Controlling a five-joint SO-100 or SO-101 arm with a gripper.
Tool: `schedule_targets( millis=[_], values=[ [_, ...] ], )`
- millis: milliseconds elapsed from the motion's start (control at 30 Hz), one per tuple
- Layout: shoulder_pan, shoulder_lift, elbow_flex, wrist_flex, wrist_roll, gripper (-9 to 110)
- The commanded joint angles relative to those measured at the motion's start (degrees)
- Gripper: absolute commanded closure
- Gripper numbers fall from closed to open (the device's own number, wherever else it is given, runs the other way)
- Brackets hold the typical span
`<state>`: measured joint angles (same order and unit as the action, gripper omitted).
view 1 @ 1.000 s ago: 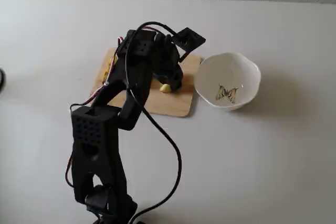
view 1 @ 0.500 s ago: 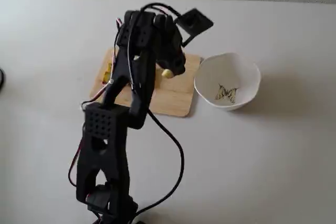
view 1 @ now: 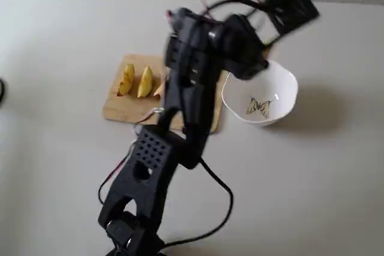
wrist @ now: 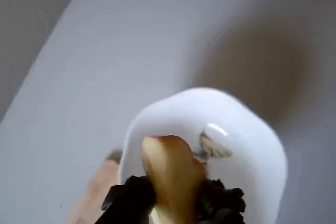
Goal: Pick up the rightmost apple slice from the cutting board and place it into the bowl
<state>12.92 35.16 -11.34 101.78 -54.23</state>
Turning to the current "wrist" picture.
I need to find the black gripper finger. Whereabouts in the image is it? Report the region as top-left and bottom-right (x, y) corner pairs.
(94, 175), (158, 224)
(195, 178), (247, 224)

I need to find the apple slice with red skin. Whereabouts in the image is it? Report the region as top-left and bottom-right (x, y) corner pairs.
(141, 134), (208, 224)

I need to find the white ceramic bowl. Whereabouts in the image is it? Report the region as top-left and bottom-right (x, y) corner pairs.
(117, 87), (288, 224)

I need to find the wooden cutting board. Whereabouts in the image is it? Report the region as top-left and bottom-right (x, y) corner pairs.
(62, 149), (124, 224)

